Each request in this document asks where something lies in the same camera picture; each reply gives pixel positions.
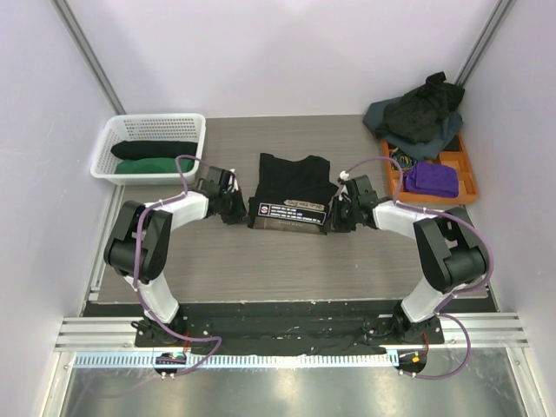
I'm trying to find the black t shirt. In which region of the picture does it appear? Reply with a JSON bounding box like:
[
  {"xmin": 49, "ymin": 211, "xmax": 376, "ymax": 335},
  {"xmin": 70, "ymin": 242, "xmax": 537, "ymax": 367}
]
[
  {"xmin": 248, "ymin": 153, "xmax": 338, "ymax": 235},
  {"xmin": 110, "ymin": 141, "xmax": 198, "ymax": 161}
]

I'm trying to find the white slotted cable duct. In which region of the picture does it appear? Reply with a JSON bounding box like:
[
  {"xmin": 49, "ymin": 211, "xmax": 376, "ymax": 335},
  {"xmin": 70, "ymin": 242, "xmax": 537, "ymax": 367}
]
[{"xmin": 74, "ymin": 350, "xmax": 399, "ymax": 369}]

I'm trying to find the right aluminium corner post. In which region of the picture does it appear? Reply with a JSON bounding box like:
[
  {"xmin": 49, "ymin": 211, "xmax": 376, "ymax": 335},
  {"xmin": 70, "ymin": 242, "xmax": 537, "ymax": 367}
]
[{"xmin": 455, "ymin": 0, "xmax": 516, "ymax": 88}]

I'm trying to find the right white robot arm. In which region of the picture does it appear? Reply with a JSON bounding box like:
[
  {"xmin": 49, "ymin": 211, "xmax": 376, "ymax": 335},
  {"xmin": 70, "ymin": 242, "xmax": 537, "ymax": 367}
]
[{"xmin": 330, "ymin": 171, "xmax": 490, "ymax": 343}]

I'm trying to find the grey blue shirt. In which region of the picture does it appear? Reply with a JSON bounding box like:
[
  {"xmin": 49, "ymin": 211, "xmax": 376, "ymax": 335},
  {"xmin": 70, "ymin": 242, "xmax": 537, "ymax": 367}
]
[{"xmin": 363, "ymin": 97, "xmax": 463, "ymax": 161}]

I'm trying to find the left aluminium corner post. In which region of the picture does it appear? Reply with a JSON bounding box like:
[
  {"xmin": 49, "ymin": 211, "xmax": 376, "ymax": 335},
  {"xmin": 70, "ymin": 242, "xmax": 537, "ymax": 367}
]
[{"xmin": 50, "ymin": 0, "xmax": 126, "ymax": 115}]

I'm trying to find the aluminium corner post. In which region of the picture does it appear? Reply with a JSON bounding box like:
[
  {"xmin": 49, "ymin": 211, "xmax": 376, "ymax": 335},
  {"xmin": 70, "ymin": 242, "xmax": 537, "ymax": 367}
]
[
  {"xmin": 455, "ymin": 0, "xmax": 516, "ymax": 88},
  {"xmin": 50, "ymin": 0, "xmax": 126, "ymax": 115}
]

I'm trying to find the blue yellow patterned cloth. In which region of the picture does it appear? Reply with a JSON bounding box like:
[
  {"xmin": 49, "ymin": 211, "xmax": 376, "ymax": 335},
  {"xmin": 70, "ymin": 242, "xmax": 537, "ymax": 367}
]
[{"xmin": 390, "ymin": 148, "xmax": 418, "ymax": 171}]

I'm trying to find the rolled black t shirt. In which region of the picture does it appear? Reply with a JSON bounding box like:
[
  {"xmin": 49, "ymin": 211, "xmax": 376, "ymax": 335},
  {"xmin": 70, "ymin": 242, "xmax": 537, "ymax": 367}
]
[{"xmin": 110, "ymin": 141, "xmax": 198, "ymax": 161}]

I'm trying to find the white plastic basket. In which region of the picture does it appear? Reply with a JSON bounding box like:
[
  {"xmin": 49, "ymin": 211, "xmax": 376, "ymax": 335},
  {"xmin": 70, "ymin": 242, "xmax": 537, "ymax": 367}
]
[{"xmin": 89, "ymin": 113, "xmax": 207, "ymax": 186}]

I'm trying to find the orange compartment tray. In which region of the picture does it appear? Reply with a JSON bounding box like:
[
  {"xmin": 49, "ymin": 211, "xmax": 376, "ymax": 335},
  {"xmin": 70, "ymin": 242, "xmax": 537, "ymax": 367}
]
[{"xmin": 381, "ymin": 132, "xmax": 479, "ymax": 206}]

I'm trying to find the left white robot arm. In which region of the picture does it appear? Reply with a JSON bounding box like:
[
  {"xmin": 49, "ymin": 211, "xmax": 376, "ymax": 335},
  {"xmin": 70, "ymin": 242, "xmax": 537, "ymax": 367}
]
[{"xmin": 103, "ymin": 166, "xmax": 247, "ymax": 347}]

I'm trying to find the rolled green t shirt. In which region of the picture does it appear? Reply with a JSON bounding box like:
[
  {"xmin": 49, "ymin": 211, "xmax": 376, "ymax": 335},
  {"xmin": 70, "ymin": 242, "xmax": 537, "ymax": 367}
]
[{"xmin": 115, "ymin": 157, "xmax": 178, "ymax": 175}]

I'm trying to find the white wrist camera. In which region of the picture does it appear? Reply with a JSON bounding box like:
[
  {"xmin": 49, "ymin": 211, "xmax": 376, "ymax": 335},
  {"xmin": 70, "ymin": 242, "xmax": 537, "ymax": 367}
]
[
  {"xmin": 338, "ymin": 171, "xmax": 350, "ymax": 183},
  {"xmin": 229, "ymin": 169, "xmax": 241, "ymax": 193}
]

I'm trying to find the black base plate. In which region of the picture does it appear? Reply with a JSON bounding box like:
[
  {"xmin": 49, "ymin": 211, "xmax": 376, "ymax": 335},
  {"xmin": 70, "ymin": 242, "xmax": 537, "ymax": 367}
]
[{"xmin": 82, "ymin": 298, "xmax": 499, "ymax": 357}]

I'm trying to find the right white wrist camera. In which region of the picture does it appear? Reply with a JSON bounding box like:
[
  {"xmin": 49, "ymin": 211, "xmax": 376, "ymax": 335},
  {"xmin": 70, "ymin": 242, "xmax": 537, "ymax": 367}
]
[{"xmin": 338, "ymin": 171, "xmax": 350, "ymax": 183}]

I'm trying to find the dark green crumpled shirt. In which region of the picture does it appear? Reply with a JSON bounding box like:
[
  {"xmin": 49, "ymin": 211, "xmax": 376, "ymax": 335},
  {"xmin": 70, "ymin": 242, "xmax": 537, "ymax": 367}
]
[{"xmin": 375, "ymin": 71, "xmax": 465, "ymax": 144}]

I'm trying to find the purple folded cloth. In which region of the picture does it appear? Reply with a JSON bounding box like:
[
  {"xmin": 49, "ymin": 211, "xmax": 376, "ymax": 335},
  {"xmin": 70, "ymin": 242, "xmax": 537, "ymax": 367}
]
[{"xmin": 404, "ymin": 162, "xmax": 460, "ymax": 198}]

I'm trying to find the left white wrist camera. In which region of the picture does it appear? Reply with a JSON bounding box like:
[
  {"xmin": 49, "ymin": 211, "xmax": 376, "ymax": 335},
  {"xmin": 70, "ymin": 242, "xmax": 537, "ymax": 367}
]
[{"xmin": 229, "ymin": 169, "xmax": 241, "ymax": 193}]

